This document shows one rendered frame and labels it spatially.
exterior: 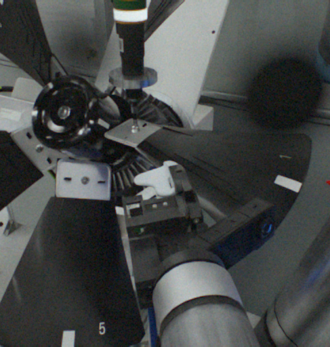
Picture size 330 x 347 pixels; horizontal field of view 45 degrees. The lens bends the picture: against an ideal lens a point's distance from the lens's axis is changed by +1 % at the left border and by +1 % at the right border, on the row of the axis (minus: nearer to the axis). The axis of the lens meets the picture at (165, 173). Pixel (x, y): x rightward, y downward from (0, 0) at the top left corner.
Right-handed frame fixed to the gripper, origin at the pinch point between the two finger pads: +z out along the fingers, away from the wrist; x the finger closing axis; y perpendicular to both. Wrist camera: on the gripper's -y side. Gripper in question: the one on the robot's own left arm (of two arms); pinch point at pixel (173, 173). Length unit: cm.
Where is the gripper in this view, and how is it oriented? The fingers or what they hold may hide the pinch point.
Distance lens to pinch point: 54.2
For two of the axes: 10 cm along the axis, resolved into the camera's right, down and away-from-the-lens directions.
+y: -9.8, 1.8, -0.9
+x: 1.1, 8.4, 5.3
